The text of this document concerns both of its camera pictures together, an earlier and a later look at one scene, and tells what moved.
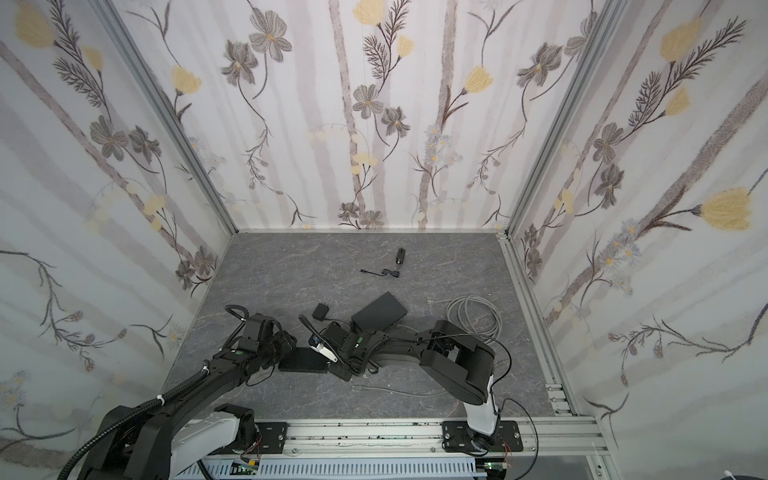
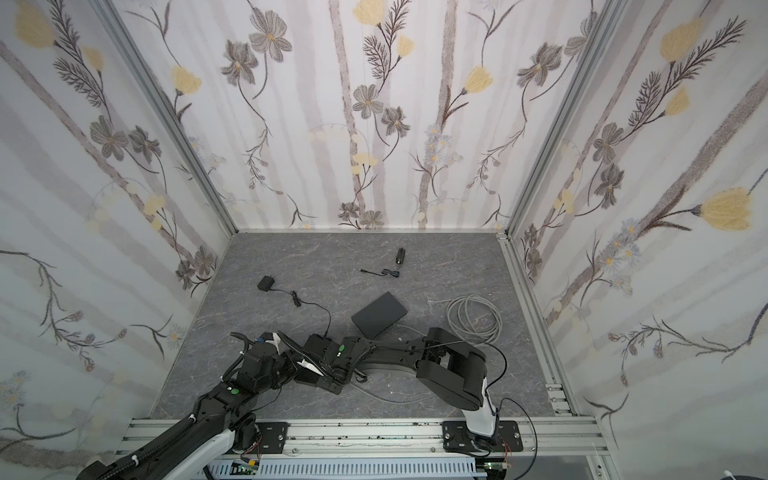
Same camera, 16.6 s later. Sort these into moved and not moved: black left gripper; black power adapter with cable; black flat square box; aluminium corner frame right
Moved: black power adapter with cable; black left gripper
Not moved: aluminium corner frame right; black flat square box
